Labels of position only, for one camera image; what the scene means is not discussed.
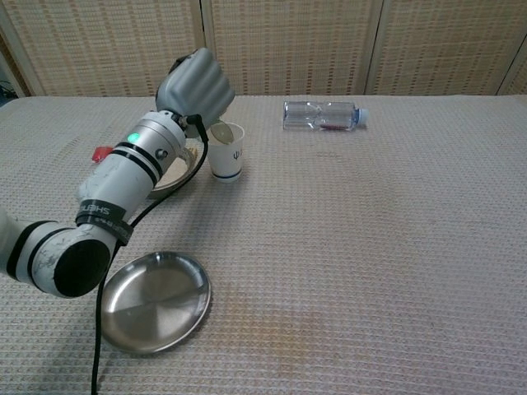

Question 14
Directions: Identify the clear plastic water bottle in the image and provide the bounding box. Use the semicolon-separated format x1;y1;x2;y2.
282;100;369;132

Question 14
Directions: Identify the black velcro strap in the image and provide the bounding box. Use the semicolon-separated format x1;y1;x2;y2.
75;200;133;248

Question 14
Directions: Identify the beige woven tablecloth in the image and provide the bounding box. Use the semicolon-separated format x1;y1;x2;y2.
0;94;527;395

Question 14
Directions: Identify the steel bowl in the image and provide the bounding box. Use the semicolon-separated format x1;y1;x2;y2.
147;146;205;198

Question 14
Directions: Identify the bamboo folding screen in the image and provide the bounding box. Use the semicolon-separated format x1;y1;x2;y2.
0;0;527;99

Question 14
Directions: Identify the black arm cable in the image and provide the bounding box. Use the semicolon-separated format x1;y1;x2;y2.
90;114;211;395

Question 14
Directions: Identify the white paper cup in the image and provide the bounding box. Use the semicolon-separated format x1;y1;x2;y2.
207;122;246;183

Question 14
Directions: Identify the left black-fingered robot hand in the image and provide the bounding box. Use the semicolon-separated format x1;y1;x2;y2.
155;47;236;127

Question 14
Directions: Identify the steel plate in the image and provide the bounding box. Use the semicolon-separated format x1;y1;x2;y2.
100;251;212;356

